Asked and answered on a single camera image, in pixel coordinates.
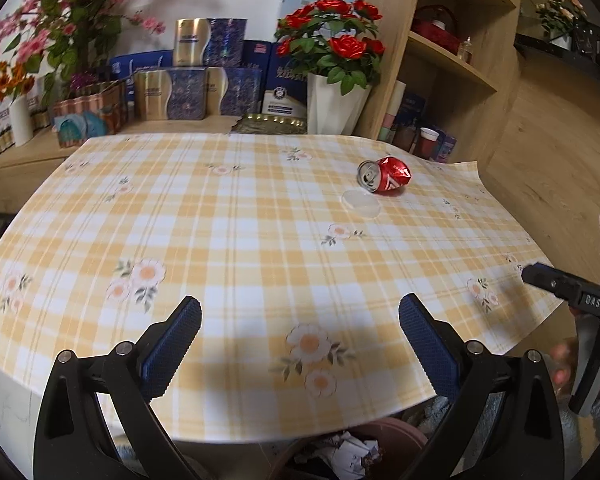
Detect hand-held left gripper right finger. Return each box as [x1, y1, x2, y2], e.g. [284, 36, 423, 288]
[398, 293, 566, 480]

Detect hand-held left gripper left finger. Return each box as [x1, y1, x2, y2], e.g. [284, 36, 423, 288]
[32, 296, 203, 480]

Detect brown plastic bin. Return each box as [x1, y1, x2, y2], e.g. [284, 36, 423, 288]
[269, 416, 429, 480]

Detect white plastic bag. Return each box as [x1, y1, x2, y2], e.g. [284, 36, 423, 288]
[294, 431, 382, 480]

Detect clear round plastic lid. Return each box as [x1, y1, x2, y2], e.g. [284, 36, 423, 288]
[342, 188, 381, 220]

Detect crushed red drink can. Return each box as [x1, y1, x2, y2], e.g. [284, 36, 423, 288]
[357, 156, 412, 195]

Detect person's right hand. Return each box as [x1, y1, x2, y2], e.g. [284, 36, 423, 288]
[551, 326, 600, 388]

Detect grey fluffy cloth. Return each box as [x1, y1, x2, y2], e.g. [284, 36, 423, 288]
[399, 394, 483, 461]

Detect yellow plaid floral tablecloth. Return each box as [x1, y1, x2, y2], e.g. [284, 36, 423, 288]
[0, 132, 564, 445]

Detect small blue printed box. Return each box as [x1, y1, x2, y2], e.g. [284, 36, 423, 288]
[437, 129, 459, 164]

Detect red paper cup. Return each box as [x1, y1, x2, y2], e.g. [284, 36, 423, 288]
[415, 127, 440, 159]

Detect black ledge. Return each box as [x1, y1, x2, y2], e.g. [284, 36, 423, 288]
[514, 25, 600, 78]

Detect pink roses in white vase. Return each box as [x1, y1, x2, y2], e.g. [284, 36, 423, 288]
[534, 0, 589, 52]

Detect dark blue book box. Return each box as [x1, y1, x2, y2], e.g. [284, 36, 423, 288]
[394, 92, 427, 132]

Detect stack of pastel cups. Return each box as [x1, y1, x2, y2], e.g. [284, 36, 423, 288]
[379, 79, 407, 144]

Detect gold ornate tray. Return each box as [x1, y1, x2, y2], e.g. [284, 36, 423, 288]
[229, 113, 309, 136]

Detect gold and blue gift box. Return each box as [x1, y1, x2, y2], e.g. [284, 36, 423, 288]
[173, 17, 248, 69]
[204, 66, 264, 117]
[133, 67, 209, 122]

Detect white faceted flower pot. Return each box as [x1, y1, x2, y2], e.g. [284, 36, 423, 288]
[306, 72, 373, 136]

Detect red gift basket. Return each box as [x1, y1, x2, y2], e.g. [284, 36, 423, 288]
[411, 4, 462, 57]

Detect white ribbed vase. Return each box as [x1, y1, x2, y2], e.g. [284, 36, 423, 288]
[9, 97, 35, 147]

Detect blue and white box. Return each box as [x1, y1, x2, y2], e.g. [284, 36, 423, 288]
[261, 55, 311, 117]

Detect purple artificial flowers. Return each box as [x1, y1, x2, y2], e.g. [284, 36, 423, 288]
[69, 72, 102, 97]

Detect wooden shelf unit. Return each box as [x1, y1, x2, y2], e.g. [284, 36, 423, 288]
[354, 0, 527, 172]

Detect small dark blue box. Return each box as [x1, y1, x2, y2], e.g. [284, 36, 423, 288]
[242, 39, 271, 72]

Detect orange artificial flowers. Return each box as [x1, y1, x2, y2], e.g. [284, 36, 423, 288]
[0, 59, 37, 104]

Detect red artificial rose bouquet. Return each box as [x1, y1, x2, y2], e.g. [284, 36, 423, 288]
[274, 0, 385, 97]

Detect pink artificial blossom branches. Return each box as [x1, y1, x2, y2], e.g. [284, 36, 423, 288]
[0, 0, 167, 102]

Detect blue carton with handle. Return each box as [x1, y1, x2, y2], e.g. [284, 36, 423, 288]
[108, 51, 176, 92]

